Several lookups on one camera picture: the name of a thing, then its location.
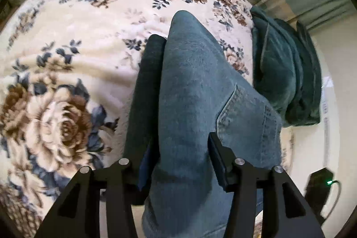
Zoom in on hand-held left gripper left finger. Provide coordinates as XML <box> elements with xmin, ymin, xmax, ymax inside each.
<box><xmin>33</xmin><ymin>151</ymin><xmax>154</xmax><ymax>238</ymax></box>

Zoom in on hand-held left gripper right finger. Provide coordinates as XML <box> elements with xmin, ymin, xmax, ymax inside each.
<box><xmin>208</xmin><ymin>132</ymin><xmax>326</xmax><ymax>238</ymax></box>

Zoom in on light blue jeans pants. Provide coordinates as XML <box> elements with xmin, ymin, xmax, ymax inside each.
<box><xmin>142</xmin><ymin>10</ymin><xmax>283</xmax><ymax>238</ymax></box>

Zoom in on floral bed blanket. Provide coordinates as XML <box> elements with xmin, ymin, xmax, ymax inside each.
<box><xmin>0</xmin><ymin>0</ymin><xmax>294</xmax><ymax>238</ymax></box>

